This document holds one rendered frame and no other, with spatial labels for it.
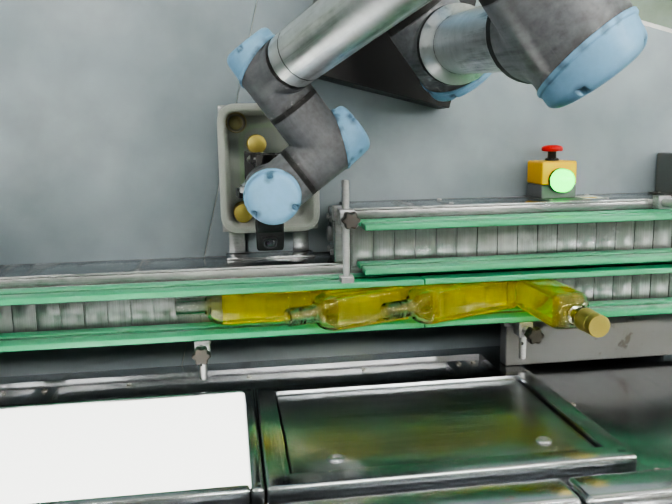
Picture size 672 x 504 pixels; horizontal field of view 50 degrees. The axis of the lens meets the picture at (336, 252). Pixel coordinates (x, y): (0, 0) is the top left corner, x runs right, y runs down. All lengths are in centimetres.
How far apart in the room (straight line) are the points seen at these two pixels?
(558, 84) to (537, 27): 6
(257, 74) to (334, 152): 14
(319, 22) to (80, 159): 64
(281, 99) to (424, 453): 50
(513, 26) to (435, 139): 70
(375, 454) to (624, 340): 67
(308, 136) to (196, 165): 42
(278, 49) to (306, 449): 52
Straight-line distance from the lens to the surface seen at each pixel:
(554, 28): 72
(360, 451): 98
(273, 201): 96
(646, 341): 151
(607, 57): 74
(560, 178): 139
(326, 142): 98
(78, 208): 139
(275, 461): 94
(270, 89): 97
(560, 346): 143
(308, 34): 89
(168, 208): 136
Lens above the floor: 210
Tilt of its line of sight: 77 degrees down
